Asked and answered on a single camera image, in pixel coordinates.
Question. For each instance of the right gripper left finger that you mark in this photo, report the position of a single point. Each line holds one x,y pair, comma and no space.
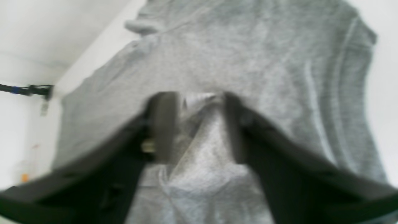
99,187

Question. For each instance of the grey T-shirt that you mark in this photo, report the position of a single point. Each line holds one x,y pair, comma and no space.
300,63

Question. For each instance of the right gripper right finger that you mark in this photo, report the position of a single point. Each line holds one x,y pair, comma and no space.
300,186

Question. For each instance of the black clamp with cable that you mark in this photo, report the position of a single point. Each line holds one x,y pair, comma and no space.
46,91

